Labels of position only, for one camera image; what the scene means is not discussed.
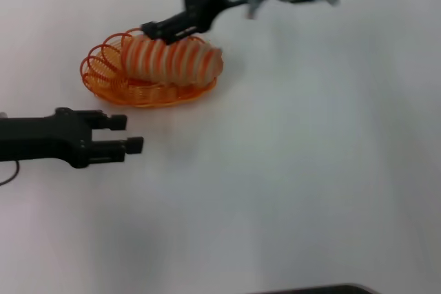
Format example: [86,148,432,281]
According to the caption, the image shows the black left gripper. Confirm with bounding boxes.
[0,107,145,170]

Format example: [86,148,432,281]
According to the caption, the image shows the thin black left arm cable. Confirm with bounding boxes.
[0,160,21,187]

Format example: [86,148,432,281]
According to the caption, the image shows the black robot torso edge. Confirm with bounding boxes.
[247,283,376,294]

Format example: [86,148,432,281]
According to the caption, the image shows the orange plastic wire basket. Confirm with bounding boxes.
[79,27,218,109]

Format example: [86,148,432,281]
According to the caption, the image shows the orange striped bread loaf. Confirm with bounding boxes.
[120,33,225,87]

